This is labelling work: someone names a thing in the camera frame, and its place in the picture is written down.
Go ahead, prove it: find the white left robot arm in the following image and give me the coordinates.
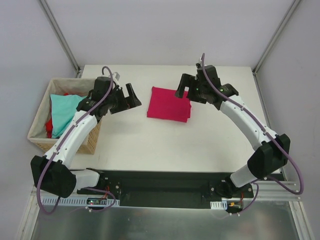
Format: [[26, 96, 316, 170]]
[[30, 76, 142, 198]]

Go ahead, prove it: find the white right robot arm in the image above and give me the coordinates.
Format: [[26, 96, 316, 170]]
[[175, 64, 291, 199]]

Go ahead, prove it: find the white cable duct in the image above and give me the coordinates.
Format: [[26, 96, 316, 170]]
[[41, 196, 120, 208], [210, 200, 228, 210]]

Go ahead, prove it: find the right white cable duct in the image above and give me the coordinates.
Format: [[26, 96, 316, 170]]
[[210, 200, 228, 210]]

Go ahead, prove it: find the wicker basket with cloth liner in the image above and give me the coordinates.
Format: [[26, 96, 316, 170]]
[[27, 78, 95, 152]]

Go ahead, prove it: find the teal t shirt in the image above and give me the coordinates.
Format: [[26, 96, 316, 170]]
[[50, 94, 85, 139]]

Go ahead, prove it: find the left white cable duct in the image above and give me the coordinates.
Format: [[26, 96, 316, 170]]
[[41, 196, 120, 208]]

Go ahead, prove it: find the pink t shirt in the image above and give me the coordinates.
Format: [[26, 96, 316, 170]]
[[146, 86, 192, 123]]

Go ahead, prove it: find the red t shirt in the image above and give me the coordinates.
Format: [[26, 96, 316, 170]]
[[45, 92, 69, 139]]

